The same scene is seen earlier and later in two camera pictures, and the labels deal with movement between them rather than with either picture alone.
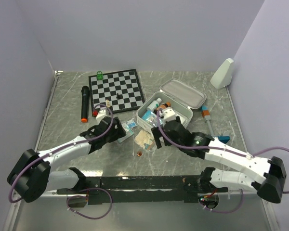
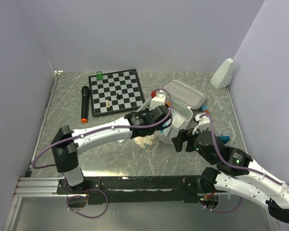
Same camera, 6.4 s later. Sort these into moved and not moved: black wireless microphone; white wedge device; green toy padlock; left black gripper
Moved: left black gripper
Not moved: white wedge device; green toy padlock; black wireless microphone
